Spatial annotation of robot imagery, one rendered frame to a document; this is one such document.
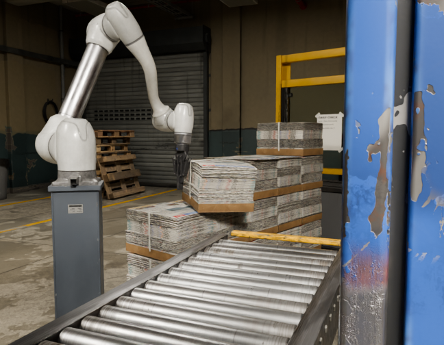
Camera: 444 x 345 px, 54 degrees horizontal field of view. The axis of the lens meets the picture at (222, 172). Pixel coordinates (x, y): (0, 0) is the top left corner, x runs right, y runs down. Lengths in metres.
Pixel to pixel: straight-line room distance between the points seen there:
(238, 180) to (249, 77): 7.35
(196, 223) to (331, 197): 1.72
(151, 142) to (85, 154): 8.45
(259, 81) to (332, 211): 6.01
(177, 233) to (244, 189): 0.40
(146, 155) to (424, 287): 10.19
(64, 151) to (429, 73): 1.74
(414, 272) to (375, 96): 0.08
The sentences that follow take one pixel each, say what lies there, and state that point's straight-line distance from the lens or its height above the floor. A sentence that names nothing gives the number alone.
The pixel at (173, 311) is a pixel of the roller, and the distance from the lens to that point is 1.08.
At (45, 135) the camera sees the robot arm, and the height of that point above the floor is 1.20.
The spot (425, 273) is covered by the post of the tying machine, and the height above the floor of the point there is 1.15.
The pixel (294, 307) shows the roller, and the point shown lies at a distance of 1.10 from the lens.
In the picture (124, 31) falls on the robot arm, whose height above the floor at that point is 1.67.
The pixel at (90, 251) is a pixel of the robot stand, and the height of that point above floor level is 0.72.
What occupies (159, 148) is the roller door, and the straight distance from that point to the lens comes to 10.19.
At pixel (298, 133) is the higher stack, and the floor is 1.22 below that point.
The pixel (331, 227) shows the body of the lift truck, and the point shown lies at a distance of 3.65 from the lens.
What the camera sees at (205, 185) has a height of 0.96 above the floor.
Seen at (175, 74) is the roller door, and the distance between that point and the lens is 10.05.
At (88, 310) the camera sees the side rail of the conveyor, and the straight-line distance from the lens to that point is 1.10.
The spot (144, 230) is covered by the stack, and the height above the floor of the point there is 0.73.
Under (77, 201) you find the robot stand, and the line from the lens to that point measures 1.87.
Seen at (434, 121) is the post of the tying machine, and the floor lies 1.21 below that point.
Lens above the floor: 1.20
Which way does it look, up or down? 5 degrees down
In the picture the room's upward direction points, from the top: straight up
